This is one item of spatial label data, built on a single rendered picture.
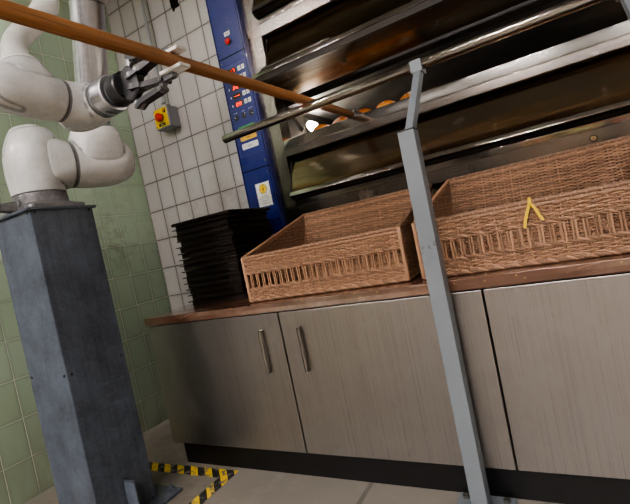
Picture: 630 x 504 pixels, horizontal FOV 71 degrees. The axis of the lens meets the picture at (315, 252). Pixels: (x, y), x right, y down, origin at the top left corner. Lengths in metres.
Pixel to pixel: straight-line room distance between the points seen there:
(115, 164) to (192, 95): 0.75
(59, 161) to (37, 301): 0.44
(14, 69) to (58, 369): 0.83
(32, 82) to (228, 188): 1.12
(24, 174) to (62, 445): 0.83
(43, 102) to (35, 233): 0.44
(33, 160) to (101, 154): 0.20
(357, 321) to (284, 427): 0.46
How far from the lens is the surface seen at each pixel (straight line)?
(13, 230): 1.61
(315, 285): 1.34
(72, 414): 1.56
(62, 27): 0.95
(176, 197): 2.37
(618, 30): 1.70
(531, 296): 1.12
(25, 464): 2.16
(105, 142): 1.68
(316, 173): 1.87
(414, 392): 1.26
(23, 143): 1.63
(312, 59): 1.77
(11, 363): 2.09
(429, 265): 1.09
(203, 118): 2.25
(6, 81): 1.21
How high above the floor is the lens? 0.75
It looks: 2 degrees down
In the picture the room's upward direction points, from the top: 12 degrees counter-clockwise
